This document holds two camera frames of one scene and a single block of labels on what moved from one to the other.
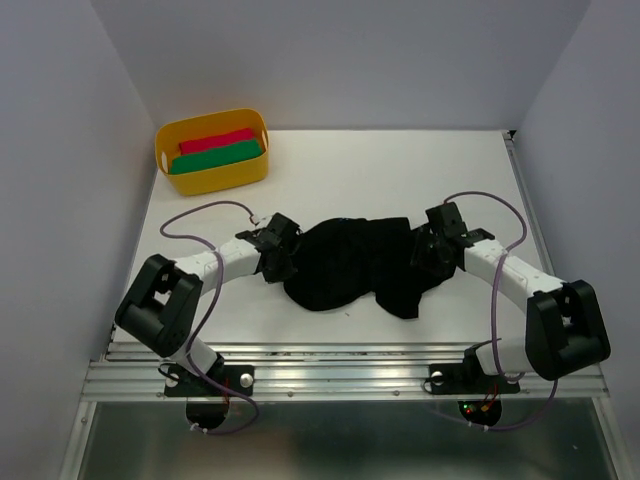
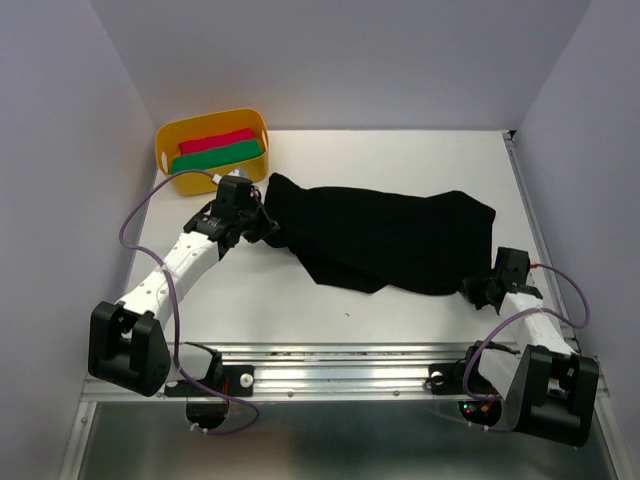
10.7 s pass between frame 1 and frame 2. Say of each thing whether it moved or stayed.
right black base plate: stayed
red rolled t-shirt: stayed
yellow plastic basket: stayed
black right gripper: moved
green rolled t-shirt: stayed
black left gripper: moved
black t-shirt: moved
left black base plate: stayed
